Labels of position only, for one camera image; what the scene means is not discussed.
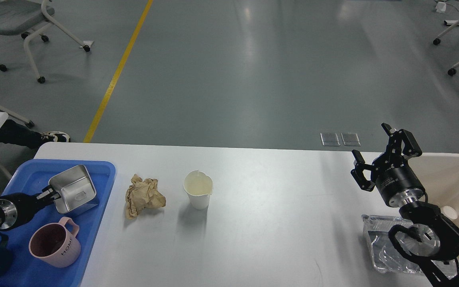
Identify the small white cup in bin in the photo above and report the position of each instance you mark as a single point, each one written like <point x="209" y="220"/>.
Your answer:
<point x="449" y="212"/>

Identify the person in beige hoodie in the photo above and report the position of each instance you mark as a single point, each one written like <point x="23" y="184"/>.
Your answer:
<point x="15" y="134"/>

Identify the white paper cup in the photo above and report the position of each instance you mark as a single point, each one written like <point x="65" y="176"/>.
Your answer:
<point x="198" y="187"/>

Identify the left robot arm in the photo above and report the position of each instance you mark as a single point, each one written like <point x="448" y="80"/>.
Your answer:
<point x="18" y="209"/>

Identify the blue plastic tray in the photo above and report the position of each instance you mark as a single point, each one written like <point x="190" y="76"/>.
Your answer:
<point x="30" y="178"/>

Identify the white power adapter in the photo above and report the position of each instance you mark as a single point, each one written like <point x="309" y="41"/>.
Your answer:
<point x="440" y="7"/>

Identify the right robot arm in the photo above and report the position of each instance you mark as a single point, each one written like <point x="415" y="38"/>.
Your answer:
<point x="441" y="265"/>

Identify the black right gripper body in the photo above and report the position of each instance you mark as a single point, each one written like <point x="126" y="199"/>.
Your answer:
<point x="396" y="181"/>

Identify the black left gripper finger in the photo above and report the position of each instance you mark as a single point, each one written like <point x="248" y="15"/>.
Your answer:
<point x="47" y="196"/>

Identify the grey office chair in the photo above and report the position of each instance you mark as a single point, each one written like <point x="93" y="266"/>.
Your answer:
<point x="20" y="16"/>

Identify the beige plastic bin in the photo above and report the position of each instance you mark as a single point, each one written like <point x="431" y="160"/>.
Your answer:
<point x="458" y="179"/>

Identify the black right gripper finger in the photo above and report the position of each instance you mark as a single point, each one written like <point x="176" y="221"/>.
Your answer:
<point x="402" y="145"/>
<point x="358" y="172"/>

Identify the floor socket plate left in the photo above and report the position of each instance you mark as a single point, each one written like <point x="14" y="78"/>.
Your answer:
<point x="329" y="139"/>

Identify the stainless steel rectangular tray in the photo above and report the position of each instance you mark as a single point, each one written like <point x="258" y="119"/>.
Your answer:
<point x="76" y="189"/>

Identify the pink HOME mug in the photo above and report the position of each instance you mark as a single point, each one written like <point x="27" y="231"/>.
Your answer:
<point x="56" y="243"/>

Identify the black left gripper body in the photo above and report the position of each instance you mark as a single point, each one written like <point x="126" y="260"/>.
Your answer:
<point x="19" y="209"/>

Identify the crumpled brown paper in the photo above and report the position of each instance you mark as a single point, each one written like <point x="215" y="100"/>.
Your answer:
<point x="142" y="194"/>

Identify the aluminium foil container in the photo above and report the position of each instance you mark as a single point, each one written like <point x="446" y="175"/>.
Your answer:
<point x="385" y="258"/>

